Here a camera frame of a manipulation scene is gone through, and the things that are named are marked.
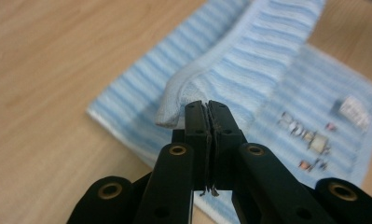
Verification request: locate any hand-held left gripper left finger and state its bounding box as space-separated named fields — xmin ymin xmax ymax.
xmin=133 ymin=100 xmax=213 ymax=224

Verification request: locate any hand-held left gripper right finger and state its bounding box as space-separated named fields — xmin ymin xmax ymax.
xmin=207 ymin=100 xmax=328 ymax=224

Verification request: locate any blue striped towel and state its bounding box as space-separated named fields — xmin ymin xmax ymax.
xmin=86 ymin=0 xmax=372 ymax=224

